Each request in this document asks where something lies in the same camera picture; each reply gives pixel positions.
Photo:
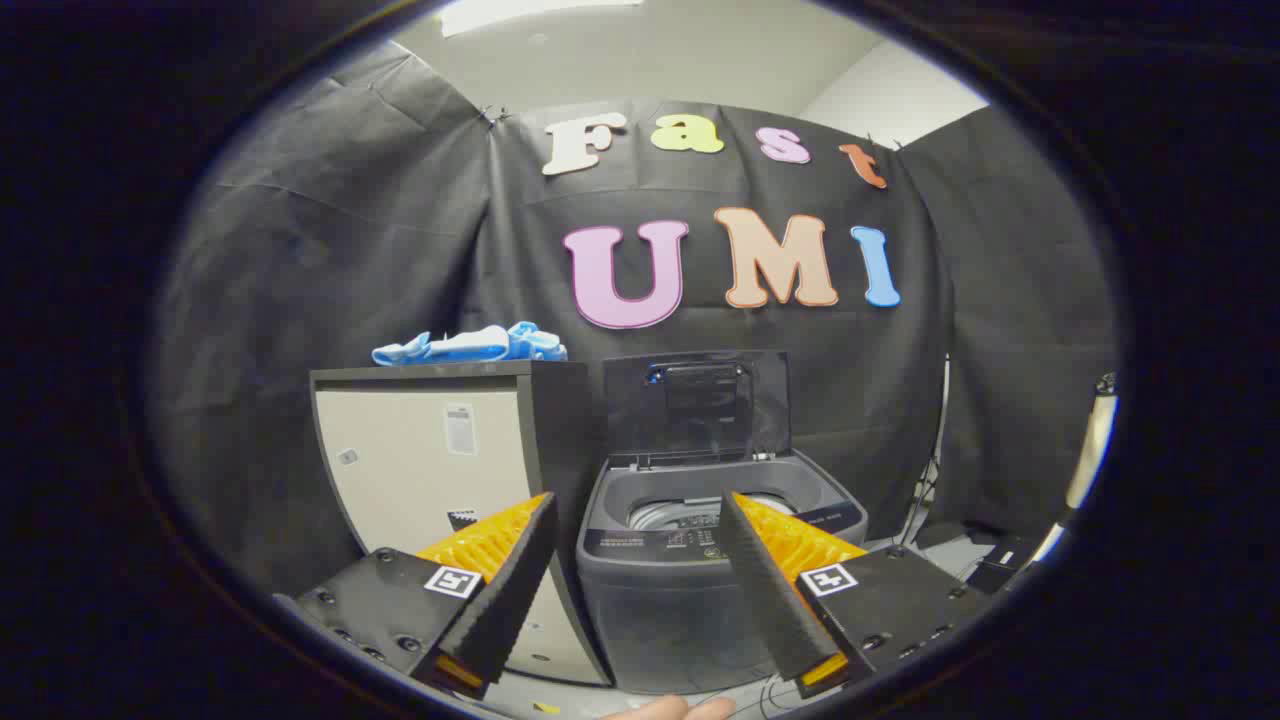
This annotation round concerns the white pole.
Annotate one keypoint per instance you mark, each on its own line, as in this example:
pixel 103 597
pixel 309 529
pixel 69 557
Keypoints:
pixel 1092 450

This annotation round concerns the grey washing machine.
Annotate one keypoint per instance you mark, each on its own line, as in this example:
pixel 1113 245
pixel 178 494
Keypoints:
pixel 660 610

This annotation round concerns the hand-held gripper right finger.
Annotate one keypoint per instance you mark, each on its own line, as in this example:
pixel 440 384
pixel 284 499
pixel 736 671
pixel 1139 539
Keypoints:
pixel 765 590

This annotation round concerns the grey beige cabinet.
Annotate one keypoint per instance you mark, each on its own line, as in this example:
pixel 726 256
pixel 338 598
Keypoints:
pixel 400 450

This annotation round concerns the black box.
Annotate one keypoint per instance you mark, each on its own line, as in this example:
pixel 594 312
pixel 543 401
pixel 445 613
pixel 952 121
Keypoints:
pixel 1000 565

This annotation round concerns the ceiling light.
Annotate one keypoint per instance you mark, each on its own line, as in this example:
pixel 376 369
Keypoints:
pixel 530 12

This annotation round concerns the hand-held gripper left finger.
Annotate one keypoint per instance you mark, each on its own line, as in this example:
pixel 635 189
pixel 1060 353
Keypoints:
pixel 515 580

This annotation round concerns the light blue shirt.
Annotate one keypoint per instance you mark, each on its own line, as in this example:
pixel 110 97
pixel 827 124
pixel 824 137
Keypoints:
pixel 470 346

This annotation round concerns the black backdrop cloth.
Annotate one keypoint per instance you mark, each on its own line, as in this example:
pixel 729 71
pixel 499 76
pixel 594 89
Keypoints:
pixel 380 250

